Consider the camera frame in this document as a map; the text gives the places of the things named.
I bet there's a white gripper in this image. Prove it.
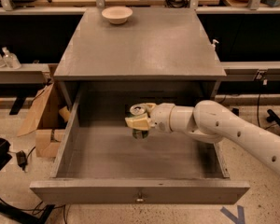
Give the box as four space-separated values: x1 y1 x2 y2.
125 103 175 133

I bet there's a green soda can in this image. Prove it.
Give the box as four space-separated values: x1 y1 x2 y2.
127 105 149 139

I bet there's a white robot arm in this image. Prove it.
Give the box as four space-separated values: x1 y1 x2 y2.
125 100 280 175

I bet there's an open grey top drawer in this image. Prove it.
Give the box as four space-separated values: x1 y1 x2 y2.
30 91 249 204

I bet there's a metal drawer knob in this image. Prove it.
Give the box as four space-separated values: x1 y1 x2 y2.
135 191 145 203

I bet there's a white pump bottle top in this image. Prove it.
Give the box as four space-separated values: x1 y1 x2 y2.
212 39 219 49

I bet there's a grey wooden cabinet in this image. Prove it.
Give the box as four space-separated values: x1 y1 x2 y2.
54 7 226 106

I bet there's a black power adapter right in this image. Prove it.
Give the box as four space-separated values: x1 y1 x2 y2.
231 108 239 116

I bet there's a black power adapter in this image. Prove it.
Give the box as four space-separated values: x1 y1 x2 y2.
16 151 28 171
231 108 239 116

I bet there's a cardboard box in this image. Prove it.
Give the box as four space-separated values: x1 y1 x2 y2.
16 63 72 159

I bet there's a grey shelf right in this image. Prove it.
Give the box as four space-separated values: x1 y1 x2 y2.
221 62 280 81

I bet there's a grey shelf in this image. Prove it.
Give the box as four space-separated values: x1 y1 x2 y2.
221 62 280 81
0 63 51 84

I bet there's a white ceramic bowl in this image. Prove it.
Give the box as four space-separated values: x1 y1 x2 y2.
102 7 133 25

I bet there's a grey shelf left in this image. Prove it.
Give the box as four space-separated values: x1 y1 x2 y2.
0 63 51 84

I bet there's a black stand leg right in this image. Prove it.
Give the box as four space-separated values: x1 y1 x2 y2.
266 109 280 126

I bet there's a black power adapter left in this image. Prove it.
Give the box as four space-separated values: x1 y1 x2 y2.
16 151 28 171

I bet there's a clear sanitizer bottle right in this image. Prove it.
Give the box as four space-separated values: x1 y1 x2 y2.
2 47 21 69

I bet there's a black stand base left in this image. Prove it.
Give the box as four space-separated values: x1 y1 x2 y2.
0 203 54 224

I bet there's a black floor cable right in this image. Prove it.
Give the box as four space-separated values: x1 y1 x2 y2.
214 77 280 131

